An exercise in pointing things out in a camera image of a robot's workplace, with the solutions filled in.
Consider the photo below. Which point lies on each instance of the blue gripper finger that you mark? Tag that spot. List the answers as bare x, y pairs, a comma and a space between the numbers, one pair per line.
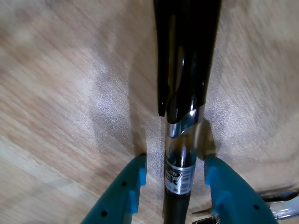
112, 200
240, 200

